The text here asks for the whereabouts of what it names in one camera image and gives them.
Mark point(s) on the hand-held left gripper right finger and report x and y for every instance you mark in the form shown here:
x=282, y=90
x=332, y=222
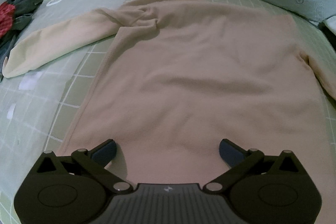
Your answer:
x=229, y=151

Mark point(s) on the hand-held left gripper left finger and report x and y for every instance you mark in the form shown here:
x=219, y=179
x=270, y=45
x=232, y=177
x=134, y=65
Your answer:
x=106, y=151

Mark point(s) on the beige sweater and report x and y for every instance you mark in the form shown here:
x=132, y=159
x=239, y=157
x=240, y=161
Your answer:
x=197, y=69

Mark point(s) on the white paper sheet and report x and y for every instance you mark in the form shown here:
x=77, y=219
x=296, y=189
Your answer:
x=30, y=81

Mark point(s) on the white cloth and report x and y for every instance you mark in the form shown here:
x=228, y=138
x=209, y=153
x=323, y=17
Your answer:
x=330, y=26

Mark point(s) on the red checked shirt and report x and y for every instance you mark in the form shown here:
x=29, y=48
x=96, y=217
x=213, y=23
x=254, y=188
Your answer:
x=6, y=15

